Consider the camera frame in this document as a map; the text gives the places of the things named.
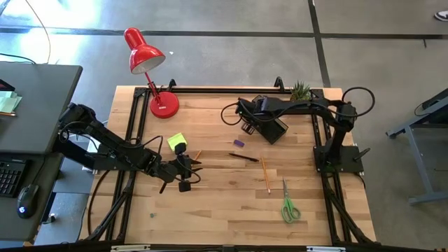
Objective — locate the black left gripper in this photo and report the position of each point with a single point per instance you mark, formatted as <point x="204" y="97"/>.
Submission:
<point x="175" y="169"/>

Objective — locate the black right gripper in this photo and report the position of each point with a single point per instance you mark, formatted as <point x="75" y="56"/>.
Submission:
<point x="266" y="106"/>

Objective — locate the yellow pencil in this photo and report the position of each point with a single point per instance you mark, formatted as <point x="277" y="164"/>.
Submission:
<point x="265" y="175"/>
<point x="197" y="155"/>

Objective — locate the small purple eraser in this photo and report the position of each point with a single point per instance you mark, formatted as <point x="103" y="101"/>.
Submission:
<point x="239" y="143"/>

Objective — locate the black mesh desk organizer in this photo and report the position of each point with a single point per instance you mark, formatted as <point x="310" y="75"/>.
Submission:
<point x="276" y="131"/>

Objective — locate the black pen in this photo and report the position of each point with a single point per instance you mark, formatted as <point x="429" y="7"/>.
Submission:
<point x="244" y="157"/>

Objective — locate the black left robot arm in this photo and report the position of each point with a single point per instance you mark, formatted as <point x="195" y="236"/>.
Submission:
<point x="115" y="150"/>

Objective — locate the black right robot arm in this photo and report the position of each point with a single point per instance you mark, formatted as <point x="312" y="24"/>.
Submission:
<point x="337" y="147"/>

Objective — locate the green sticky note pad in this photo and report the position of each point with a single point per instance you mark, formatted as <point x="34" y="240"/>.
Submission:
<point x="175" y="140"/>

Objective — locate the potted succulent plant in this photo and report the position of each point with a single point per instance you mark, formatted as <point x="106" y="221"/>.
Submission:
<point x="300" y="91"/>

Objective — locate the red desk lamp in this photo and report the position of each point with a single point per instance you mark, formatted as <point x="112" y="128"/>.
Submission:
<point x="164" y="105"/>

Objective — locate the grey side desk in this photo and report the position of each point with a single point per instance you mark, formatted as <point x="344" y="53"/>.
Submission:
<point x="38" y="105"/>

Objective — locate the black computer mouse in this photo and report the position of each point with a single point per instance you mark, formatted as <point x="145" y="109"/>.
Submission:
<point x="28" y="199"/>

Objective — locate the blue-grey metal table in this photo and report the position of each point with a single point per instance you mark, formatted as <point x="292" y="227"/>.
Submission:
<point x="419" y="161"/>

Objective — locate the black keyboard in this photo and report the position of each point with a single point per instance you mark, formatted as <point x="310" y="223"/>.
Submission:
<point x="10" y="176"/>

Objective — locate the pencil on side desk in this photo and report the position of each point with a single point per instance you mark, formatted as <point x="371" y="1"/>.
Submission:
<point x="7" y="113"/>

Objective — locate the green paper stack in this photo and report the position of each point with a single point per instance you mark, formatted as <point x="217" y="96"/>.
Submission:
<point x="8" y="102"/>

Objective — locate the person's shoe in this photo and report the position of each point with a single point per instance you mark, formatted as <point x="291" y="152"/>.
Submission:
<point x="442" y="15"/>

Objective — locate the black aluminium table frame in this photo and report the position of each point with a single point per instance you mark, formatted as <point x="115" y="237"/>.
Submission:
<point x="227" y="90"/>

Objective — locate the white metal bracket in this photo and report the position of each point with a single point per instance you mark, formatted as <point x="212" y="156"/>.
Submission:
<point x="325" y="249"/>
<point x="129" y="248"/>

